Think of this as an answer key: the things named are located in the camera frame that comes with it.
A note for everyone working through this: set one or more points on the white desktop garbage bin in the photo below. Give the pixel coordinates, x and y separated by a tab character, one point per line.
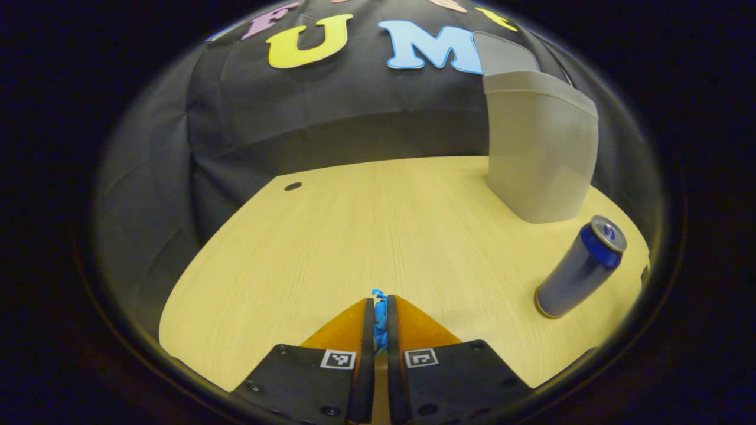
543	159

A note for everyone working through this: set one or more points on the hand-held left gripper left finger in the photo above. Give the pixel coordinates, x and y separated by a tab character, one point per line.
366	383

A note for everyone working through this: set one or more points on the black backdrop cloth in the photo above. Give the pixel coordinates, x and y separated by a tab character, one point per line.
354	106

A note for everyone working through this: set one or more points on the blue paper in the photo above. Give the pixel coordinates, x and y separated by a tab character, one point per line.
381	336

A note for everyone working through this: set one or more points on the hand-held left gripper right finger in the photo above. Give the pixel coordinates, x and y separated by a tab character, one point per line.
394	383

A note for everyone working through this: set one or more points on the grey and blue pop can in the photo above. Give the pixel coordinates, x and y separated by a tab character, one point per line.
576	274

